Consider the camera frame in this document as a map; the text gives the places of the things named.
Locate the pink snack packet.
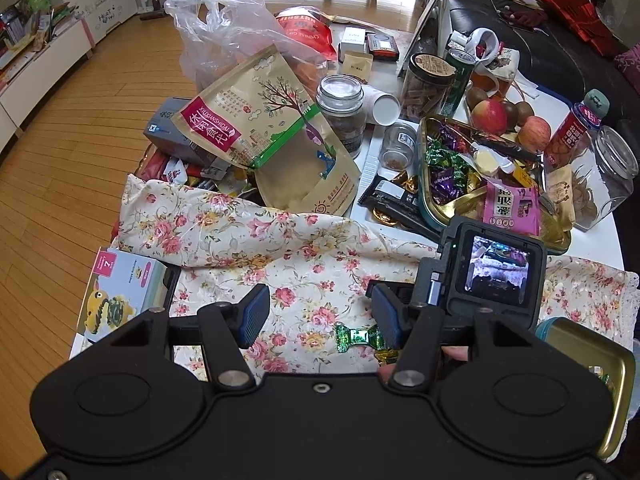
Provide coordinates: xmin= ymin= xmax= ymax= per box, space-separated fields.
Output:
xmin=482 ymin=180 xmax=540 ymax=236

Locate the red apple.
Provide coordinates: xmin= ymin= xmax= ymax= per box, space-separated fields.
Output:
xmin=518 ymin=116 xmax=551 ymax=154
xmin=471 ymin=99 xmax=508 ymax=136

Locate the glass jar with nuts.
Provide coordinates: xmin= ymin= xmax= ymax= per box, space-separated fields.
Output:
xmin=544 ymin=126 xmax=639 ymax=232

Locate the gold tin with snacks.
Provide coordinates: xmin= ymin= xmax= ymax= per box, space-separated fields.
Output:
xmin=416 ymin=115 xmax=572 ymax=256

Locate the red drink bottle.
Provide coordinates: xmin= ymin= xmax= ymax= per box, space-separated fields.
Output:
xmin=544 ymin=89 xmax=610 ymax=169

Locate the small glass jar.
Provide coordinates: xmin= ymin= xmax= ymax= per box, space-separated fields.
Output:
xmin=316 ymin=74 xmax=367 ymax=157

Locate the desk calendar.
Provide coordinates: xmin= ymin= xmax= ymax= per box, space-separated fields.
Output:
xmin=396 ymin=0 xmax=442 ymax=77

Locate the empty gold tin tray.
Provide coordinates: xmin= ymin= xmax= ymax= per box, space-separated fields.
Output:
xmin=535 ymin=318 xmax=636 ymax=462

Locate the floral tablecloth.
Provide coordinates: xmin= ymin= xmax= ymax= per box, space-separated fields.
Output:
xmin=110 ymin=173 xmax=640 ymax=384

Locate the person's hand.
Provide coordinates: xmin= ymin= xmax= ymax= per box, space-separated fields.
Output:
xmin=376 ymin=346 xmax=470 ymax=385

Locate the dark lidded canister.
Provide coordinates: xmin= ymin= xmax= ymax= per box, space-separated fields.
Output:
xmin=399 ymin=53 xmax=457 ymax=122

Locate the green candy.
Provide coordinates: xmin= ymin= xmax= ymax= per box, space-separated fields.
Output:
xmin=334 ymin=323 xmax=387 ymax=353

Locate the green drink can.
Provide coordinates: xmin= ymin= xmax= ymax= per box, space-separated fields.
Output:
xmin=440 ymin=49 xmax=476 ymax=117

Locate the beige tree snack bag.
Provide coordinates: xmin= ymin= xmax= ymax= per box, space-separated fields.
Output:
xmin=171 ymin=46 xmax=360 ymax=216

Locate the cartoon dinosaur box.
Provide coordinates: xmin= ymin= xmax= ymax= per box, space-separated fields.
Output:
xmin=76 ymin=247 xmax=181 ymax=344

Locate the clear plastic bag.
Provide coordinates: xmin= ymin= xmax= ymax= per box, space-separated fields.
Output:
xmin=164 ymin=0 xmax=328 ymax=94

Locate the gold candy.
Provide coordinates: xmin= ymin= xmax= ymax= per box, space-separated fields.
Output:
xmin=374 ymin=349 xmax=400 ymax=365

